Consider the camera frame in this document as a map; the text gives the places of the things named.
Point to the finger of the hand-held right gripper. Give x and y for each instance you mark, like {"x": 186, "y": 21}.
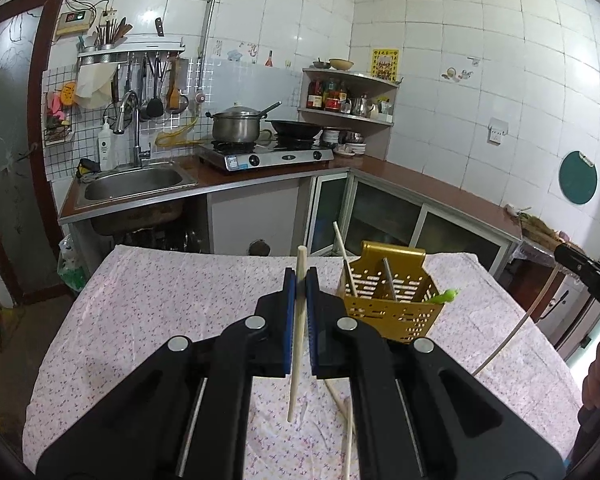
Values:
{"x": 595, "y": 280}

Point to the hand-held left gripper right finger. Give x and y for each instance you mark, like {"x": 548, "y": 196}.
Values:
{"x": 310, "y": 310}

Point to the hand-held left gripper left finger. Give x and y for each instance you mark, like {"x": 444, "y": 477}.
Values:
{"x": 291, "y": 305}

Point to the yellow perforated utensil holder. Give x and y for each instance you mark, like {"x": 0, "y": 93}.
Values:
{"x": 380, "y": 317}

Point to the metal spoon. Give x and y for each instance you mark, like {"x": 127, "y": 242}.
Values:
{"x": 389, "y": 277}

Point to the green round board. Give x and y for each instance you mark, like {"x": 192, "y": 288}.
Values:
{"x": 577, "y": 177}

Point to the steel gas stove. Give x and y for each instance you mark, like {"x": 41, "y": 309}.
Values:
{"x": 280, "y": 157}

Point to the brown kitchen counter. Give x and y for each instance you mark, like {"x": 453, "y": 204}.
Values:
{"x": 380, "y": 165}

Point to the stack of white dishes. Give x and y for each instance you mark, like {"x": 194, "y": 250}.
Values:
{"x": 342, "y": 141}

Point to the black wok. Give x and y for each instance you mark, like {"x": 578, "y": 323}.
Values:
{"x": 295, "y": 129}

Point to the steel pot with lid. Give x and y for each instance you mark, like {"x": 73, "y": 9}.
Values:
{"x": 235, "y": 127}

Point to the steel sink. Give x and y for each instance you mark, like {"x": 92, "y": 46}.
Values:
{"x": 130, "y": 185}

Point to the red sauce jar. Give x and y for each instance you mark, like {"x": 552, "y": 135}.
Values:
{"x": 333, "y": 104}

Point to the dark sauce bottle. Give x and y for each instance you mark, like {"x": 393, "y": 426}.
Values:
{"x": 315, "y": 95}

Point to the green plastic bag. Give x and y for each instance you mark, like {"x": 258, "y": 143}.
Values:
{"x": 72, "y": 270}

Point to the steel faucet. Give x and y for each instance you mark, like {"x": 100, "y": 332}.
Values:
{"x": 136, "y": 130}

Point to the wooden hanging spatula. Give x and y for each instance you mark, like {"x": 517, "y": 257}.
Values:
{"x": 175, "y": 100}

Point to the black hanging spatula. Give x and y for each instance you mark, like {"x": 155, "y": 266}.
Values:
{"x": 155, "y": 106}

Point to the small dark bowl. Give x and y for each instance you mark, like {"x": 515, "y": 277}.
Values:
{"x": 321, "y": 64}

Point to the white soap bottle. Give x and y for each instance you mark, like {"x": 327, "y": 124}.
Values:
{"x": 106, "y": 147}

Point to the tan bowl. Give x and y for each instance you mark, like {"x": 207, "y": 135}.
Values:
{"x": 341, "y": 64}

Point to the white hanging cloth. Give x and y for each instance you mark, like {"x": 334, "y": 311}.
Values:
{"x": 95, "y": 85}

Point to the orange round scrubber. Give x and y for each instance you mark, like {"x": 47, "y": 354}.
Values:
{"x": 68, "y": 93}

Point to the brown-framed glass door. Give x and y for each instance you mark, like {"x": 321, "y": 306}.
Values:
{"x": 15, "y": 135}

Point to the utensil cup with chopsticks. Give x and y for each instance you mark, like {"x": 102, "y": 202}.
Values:
{"x": 111, "y": 35}

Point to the beige electric box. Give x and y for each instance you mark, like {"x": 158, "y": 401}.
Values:
{"x": 74, "y": 22}

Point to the white wall socket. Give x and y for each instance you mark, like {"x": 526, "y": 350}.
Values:
{"x": 498, "y": 131}

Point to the corner wall shelf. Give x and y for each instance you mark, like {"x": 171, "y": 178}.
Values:
{"x": 350, "y": 116}

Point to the yellow wall poster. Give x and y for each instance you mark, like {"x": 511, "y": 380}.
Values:
{"x": 385, "y": 65}

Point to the metal wall rack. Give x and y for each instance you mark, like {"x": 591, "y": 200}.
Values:
{"x": 130, "y": 47}

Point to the grey wall pipe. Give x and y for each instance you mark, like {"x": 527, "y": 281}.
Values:
{"x": 207, "y": 10}

